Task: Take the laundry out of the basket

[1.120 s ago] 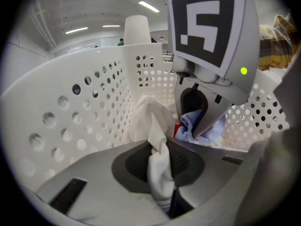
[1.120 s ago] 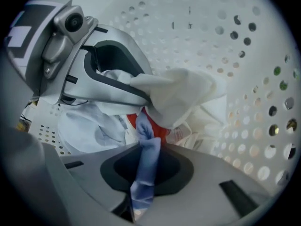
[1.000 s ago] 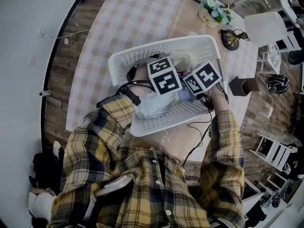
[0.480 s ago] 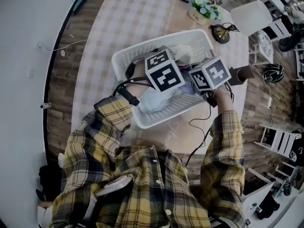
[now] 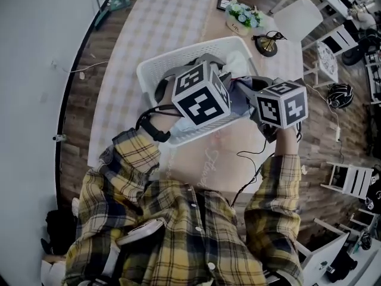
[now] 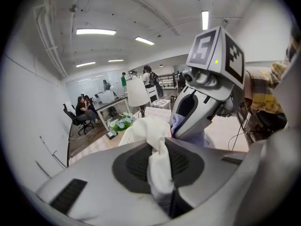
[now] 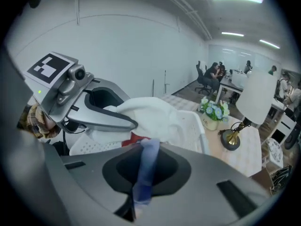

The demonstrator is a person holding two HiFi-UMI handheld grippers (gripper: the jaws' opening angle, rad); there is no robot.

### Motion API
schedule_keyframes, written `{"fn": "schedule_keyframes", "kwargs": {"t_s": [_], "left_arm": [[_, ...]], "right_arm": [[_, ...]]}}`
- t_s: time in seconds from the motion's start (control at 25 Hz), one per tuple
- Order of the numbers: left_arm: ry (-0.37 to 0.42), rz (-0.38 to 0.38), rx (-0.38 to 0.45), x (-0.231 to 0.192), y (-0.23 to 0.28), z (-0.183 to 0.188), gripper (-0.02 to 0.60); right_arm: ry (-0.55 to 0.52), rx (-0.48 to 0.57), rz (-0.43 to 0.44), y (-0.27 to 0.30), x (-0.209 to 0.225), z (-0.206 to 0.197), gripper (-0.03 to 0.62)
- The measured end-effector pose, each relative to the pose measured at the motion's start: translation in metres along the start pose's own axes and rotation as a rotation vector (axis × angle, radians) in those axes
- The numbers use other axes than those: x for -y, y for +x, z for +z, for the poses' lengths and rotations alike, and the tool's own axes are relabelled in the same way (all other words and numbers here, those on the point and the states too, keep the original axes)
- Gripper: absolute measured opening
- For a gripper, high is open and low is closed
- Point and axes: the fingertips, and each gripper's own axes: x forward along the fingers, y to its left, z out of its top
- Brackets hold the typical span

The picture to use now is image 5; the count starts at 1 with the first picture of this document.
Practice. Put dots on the person's right forearm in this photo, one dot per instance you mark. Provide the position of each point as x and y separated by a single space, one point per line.
285 141

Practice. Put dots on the white shade table lamp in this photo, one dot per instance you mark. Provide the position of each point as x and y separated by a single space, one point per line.
297 19

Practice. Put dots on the potted blue white flowers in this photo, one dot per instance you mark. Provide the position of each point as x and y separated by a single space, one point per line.
244 15

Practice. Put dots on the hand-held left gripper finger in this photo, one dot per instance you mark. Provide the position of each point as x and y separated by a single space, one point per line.
169 76
211 60

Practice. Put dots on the black framed picture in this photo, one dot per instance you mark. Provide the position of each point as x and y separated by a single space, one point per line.
223 3

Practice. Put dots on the white paper scrap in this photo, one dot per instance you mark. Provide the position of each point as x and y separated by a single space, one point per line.
303 169

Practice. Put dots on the beige checked tablecloth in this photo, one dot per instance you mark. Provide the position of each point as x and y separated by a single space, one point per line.
166 16

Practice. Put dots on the black striped helmet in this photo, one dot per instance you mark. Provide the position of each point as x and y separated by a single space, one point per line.
340 95

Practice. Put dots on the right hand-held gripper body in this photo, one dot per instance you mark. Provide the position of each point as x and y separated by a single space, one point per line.
282 106

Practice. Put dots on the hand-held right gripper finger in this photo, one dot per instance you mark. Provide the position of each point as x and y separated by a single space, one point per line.
257 82
248 94

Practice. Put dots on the white table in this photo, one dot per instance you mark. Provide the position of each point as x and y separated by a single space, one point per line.
321 258

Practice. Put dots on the black round fan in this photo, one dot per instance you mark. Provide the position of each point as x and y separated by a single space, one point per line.
354 57

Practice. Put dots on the green floor mop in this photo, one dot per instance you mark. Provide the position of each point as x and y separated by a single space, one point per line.
119 0

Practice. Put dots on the pale blue garment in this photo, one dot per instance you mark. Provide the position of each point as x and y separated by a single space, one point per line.
238 103

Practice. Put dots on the white shoe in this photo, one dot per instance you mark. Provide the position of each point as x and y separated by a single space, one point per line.
75 207

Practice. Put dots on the white chair floral cushion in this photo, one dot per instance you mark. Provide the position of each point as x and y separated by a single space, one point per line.
327 60

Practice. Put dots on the white plastic laundry basket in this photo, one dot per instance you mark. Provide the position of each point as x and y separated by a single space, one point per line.
178 55

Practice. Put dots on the white slatted chair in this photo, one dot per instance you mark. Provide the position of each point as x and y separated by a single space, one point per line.
355 182

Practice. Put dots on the person's left forearm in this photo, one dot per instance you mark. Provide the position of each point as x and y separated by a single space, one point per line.
157 121

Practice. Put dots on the white garment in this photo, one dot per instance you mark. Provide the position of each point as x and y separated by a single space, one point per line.
238 62

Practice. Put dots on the white flat device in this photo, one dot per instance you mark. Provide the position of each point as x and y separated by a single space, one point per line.
140 232

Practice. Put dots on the small white gadget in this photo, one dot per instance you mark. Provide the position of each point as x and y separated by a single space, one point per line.
59 138

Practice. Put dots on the yellow plaid shirt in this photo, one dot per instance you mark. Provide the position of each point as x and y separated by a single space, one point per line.
178 249

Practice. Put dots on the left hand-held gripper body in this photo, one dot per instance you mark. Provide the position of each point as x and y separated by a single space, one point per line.
202 106

